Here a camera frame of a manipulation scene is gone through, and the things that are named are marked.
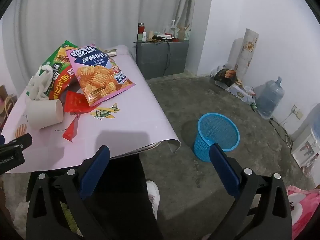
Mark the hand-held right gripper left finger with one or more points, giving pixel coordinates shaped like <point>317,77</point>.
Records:
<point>95,172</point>

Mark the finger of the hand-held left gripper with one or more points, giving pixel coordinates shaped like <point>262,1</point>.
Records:
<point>22,140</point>

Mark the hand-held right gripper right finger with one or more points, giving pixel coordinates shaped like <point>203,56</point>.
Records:
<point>225,172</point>

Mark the blue plastic mesh basket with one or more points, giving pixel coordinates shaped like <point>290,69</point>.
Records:
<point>225,130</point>

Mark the pink chip bag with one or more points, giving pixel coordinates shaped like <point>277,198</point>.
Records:
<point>100,80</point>

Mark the green snack bag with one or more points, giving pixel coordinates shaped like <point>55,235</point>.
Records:
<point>60,55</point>

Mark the white paper cup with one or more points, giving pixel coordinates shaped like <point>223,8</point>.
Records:
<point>42,113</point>

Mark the person's black trouser leg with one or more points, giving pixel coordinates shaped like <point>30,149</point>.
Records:
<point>127,192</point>

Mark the long red sachet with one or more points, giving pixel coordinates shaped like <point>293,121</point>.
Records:
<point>71,130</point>

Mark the crumpled white tissue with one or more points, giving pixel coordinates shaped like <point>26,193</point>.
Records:
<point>40,85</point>

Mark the person's white shoe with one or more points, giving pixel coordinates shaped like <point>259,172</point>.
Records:
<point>153,195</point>

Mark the flat red sachet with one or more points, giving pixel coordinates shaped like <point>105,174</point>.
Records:
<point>75,102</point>

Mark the red snack bag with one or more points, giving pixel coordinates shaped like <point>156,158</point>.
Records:
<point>60,83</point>

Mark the small green bottle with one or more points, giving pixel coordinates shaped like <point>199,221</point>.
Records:
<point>254,106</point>

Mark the printed carton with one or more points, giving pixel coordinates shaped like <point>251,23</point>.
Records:
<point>241,92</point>

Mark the white appliance box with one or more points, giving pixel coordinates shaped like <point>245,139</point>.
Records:
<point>305,147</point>

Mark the large blue water jug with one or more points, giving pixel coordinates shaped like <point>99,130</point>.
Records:
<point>270,97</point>

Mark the pink plush blanket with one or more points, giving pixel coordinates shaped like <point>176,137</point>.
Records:
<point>305,210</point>

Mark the black snack bag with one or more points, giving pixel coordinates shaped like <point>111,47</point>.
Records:
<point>225,77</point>

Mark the printed paper roll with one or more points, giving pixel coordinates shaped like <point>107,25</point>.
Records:
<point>246,52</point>

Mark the grey cabinet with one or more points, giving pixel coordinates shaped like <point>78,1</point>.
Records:
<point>155,60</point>

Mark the white curtain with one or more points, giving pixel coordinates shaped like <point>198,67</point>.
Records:
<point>75,12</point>

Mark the small white bottle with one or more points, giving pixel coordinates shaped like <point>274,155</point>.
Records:
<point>144,37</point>

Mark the cardboard box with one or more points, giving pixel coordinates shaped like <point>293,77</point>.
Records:
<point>184,33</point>

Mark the red thermos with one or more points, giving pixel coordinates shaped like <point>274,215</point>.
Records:
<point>141,31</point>

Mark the wall socket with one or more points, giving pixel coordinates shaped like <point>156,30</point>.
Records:
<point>297,112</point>

